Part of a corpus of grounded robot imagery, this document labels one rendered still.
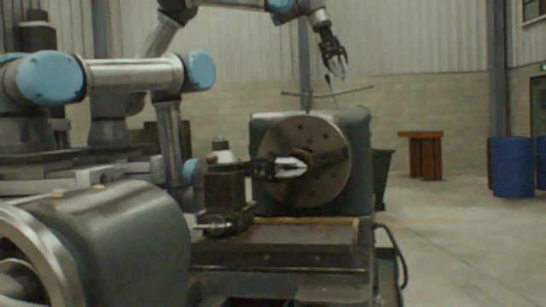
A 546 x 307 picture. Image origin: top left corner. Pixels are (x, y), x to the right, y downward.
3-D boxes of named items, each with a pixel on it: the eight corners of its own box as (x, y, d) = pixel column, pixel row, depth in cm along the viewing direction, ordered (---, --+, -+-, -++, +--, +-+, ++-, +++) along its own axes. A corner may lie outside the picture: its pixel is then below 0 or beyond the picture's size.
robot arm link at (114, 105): (83, 118, 157) (80, 77, 156) (102, 118, 170) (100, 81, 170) (116, 115, 155) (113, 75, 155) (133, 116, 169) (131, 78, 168)
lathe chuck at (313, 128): (261, 199, 168) (265, 112, 165) (349, 207, 161) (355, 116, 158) (254, 203, 159) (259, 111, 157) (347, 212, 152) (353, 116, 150)
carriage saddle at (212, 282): (181, 265, 115) (179, 241, 114) (373, 269, 104) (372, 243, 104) (113, 313, 86) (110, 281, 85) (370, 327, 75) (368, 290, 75)
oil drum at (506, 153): (485, 194, 742) (483, 138, 737) (520, 191, 746) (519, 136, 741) (505, 199, 683) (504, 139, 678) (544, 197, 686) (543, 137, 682)
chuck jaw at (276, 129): (293, 158, 158) (270, 132, 159) (304, 148, 157) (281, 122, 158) (286, 160, 147) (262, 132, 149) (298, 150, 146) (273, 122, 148)
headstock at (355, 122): (279, 194, 234) (275, 116, 232) (375, 192, 223) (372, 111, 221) (245, 216, 176) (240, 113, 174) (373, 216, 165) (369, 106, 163)
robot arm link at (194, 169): (193, 184, 145) (191, 157, 145) (226, 183, 143) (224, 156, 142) (182, 188, 137) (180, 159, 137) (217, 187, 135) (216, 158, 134)
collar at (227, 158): (211, 163, 105) (210, 150, 105) (244, 162, 103) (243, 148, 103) (197, 166, 97) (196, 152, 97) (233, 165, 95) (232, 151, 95)
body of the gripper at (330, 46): (322, 59, 159) (309, 26, 159) (325, 62, 167) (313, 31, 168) (343, 50, 157) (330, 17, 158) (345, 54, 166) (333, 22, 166)
